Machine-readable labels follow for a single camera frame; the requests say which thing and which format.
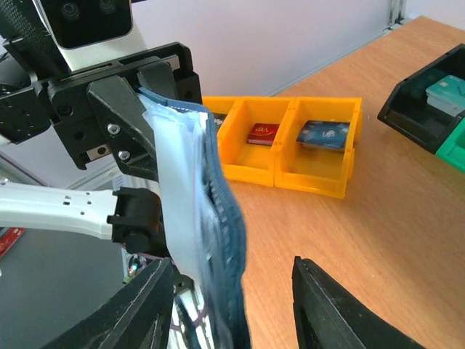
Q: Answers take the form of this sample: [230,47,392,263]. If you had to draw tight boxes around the yellow bin with dark cards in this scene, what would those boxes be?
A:
[202,96,240,140]

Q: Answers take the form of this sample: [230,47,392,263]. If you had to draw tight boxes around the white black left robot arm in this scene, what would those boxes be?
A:
[1,1,202,188]

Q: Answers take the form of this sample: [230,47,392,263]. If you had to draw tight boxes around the red card stack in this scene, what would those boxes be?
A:
[247,123,279,146]

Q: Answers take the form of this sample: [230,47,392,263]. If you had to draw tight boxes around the teal card stack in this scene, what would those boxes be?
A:
[426,75,464,116]

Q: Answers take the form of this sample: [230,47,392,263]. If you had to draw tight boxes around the black bin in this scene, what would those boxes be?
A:
[377,44,464,154]

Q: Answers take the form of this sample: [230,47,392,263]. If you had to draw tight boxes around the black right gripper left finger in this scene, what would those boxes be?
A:
[44,258,174,348]

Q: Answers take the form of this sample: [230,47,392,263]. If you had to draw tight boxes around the yellow bin with red cards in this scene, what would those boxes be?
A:
[218,97,294,187]

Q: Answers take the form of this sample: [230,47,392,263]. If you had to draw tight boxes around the green bin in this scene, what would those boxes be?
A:
[435,119,465,172]

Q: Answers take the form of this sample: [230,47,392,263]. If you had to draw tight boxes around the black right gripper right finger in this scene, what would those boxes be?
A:
[292,256,422,348]

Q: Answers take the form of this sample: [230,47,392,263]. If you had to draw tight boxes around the left small circuit board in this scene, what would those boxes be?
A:
[122,254,146,284]

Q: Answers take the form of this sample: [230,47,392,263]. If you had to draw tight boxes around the dark card stack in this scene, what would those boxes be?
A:
[213,113,227,132]

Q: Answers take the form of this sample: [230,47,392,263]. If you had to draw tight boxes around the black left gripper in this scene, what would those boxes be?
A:
[47,42,202,181]

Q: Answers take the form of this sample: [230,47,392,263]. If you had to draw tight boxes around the blue zip card holder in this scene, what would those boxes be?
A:
[138,88,251,348]

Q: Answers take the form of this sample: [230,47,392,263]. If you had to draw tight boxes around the blue card stack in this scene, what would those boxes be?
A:
[296,121,349,151]

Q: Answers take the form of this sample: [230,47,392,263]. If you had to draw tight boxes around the yellow bin with blue cards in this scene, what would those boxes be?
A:
[271,97,363,198]

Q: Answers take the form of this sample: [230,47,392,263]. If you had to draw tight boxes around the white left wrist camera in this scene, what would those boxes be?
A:
[34,0,147,71]

